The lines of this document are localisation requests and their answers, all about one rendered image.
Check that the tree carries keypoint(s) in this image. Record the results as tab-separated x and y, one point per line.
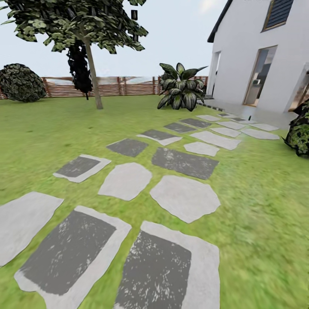
88	21
78	65

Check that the fixed window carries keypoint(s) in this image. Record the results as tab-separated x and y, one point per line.
259	76

